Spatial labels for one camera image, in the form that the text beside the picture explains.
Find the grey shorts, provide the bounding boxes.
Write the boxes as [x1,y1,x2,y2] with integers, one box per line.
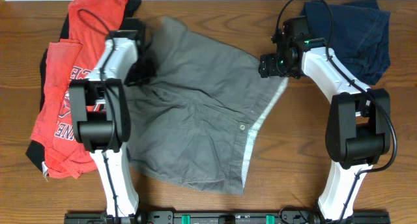
[126,17,288,195]

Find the folded navy blue garment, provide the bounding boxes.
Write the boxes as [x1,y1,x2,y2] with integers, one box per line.
[301,0,390,85]

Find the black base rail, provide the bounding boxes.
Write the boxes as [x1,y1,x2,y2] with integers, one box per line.
[64,209,392,224]

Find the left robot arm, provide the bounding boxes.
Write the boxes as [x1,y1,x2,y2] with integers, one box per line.
[65,18,156,223]

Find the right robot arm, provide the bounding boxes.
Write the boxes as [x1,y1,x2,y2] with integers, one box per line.
[259,16,397,223]

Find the red soccer t-shirt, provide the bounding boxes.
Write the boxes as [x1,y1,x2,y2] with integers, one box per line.
[26,0,141,178]

